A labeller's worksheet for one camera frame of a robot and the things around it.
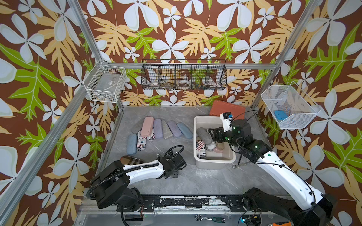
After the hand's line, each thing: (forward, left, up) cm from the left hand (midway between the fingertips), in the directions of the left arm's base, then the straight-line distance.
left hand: (172, 171), depth 87 cm
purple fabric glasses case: (+29, -1, +4) cm, 29 cm away
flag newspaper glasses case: (+18, +22, +3) cm, 29 cm away
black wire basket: (+56, -5, +32) cm, 65 cm away
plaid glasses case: (+5, +26, +4) cm, 27 cm away
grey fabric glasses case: (+21, -20, +11) cm, 31 cm away
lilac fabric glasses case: (+30, +12, +5) cm, 33 cm away
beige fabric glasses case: (+14, -30, +8) cm, 34 cm away
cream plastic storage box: (0, -23, +17) cm, 28 cm away
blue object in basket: (+24, -63, +27) cm, 73 cm away
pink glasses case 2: (+12, -29, +5) cm, 32 cm away
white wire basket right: (+28, -70, +28) cm, 81 cm away
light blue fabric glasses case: (+28, -8, +3) cm, 30 cm away
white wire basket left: (+43, +42, +35) cm, 70 cm away
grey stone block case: (+26, +5, +3) cm, 27 cm away
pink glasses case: (+29, +19, +7) cm, 36 cm away
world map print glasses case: (+13, -25, +8) cm, 29 cm away
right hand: (+14, -22, +26) cm, 37 cm away
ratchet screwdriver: (-25, -23, +3) cm, 34 cm away
